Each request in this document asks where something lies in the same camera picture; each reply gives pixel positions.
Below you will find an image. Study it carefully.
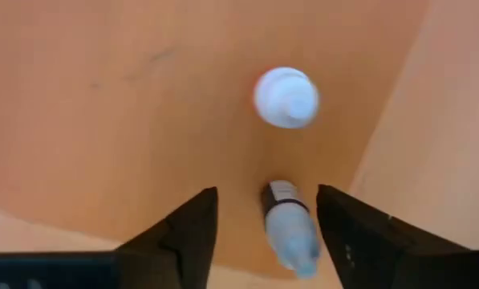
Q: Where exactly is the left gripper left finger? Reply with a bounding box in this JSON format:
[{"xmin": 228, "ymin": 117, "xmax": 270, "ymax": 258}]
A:
[{"xmin": 114, "ymin": 185, "xmax": 219, "ymax": 289}]

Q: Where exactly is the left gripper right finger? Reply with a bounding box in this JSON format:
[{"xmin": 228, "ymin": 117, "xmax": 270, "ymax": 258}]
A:
[{"xmin": 316, "ymin": 184, "xmax": 469, "ymax": 289}]

